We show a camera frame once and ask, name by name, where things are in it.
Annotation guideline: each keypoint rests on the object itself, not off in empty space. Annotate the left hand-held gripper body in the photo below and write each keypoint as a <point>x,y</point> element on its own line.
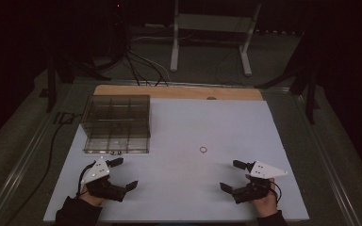
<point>95,171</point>

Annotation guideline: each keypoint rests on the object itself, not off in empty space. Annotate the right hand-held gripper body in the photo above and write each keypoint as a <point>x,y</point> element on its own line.
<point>265,171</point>

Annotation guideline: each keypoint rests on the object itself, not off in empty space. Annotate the person's left hand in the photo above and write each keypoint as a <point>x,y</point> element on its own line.
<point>89,197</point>

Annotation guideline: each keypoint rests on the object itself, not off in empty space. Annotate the person's right hand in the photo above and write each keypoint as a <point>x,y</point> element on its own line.
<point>266,204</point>

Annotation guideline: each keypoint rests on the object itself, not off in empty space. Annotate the small metal clasp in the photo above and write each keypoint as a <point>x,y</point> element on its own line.
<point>116,153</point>

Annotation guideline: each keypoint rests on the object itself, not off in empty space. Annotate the clear plastic compartment box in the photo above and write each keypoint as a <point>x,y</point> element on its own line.
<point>117,124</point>

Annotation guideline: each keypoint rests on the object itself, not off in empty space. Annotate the white table mat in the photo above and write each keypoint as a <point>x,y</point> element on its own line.
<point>188,175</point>

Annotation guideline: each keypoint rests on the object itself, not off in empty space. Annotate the black tripod stand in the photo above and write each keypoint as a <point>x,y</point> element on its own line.
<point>306,84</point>
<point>61,73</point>

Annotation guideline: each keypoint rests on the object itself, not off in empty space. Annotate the white metal stand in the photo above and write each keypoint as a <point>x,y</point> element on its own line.
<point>212,23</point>

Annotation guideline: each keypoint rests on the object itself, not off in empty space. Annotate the metal floor rail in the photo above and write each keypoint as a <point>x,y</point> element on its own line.
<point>323,153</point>
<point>19,166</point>

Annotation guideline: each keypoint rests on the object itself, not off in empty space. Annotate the black floor socket frame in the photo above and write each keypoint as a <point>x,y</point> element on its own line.
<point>64,117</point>

